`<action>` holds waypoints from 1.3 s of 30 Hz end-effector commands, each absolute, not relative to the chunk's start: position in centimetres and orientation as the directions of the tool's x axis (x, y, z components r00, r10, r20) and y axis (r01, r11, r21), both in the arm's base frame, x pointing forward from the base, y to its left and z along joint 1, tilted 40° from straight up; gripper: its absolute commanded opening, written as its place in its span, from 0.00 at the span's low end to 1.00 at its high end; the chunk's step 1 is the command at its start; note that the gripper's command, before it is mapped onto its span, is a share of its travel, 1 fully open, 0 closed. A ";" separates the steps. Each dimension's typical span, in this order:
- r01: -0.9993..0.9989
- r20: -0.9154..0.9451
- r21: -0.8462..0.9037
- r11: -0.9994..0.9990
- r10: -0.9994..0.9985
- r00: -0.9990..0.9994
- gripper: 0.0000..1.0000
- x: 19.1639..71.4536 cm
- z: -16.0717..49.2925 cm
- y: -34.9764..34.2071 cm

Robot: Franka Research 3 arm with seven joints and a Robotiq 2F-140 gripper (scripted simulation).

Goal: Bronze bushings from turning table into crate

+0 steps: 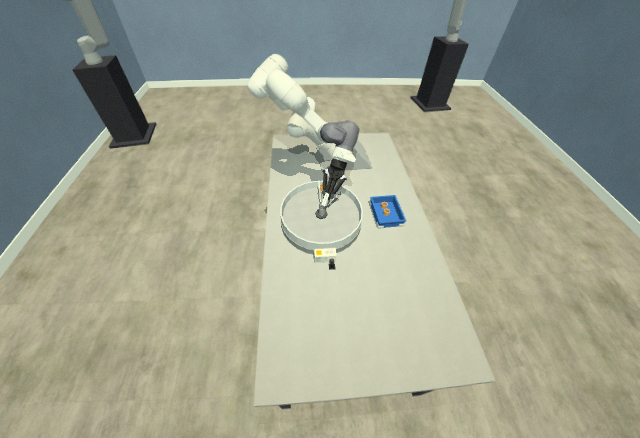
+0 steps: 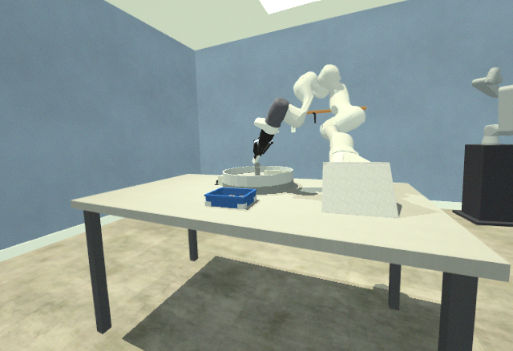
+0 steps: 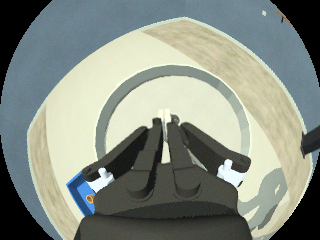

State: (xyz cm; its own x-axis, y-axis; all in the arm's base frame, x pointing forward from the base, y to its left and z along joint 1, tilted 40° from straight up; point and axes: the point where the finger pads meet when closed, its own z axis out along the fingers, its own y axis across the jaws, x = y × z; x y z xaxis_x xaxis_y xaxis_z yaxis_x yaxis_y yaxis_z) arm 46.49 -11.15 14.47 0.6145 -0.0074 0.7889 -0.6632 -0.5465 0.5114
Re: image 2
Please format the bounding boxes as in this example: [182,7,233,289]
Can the blue shallow tray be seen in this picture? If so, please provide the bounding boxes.
[204,188,257,209]

